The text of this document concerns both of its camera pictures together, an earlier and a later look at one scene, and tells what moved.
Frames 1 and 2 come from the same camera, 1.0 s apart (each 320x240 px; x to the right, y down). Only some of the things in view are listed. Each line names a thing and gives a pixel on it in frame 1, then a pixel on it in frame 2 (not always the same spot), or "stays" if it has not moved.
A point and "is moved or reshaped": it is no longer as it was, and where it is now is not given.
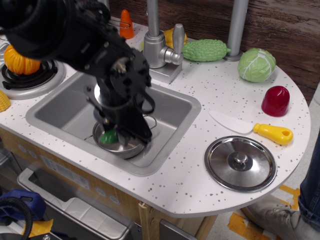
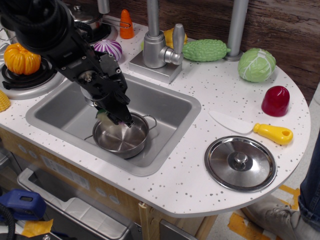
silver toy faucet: [164, 63] stays
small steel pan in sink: [116, 149] stays
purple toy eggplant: [110, 136] is moved or reshaped
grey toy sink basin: [60, 107] stays
